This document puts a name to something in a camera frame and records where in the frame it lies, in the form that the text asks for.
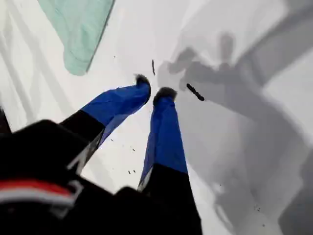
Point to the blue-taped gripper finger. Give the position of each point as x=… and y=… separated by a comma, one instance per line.
x=163, y=137
x=115, y=102

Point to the pale green T-shirt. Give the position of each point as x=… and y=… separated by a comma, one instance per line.
x=78, y=29

